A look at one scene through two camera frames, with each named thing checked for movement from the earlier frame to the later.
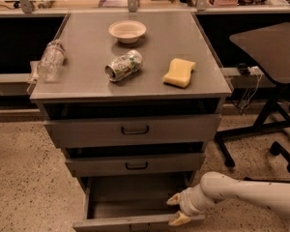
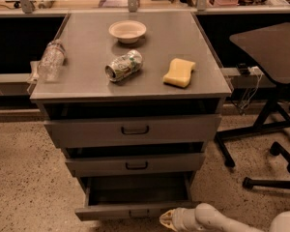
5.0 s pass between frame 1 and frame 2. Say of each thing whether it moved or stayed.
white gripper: moved
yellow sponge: stayed
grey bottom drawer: moved
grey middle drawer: stayed
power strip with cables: stayed
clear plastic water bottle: stayed
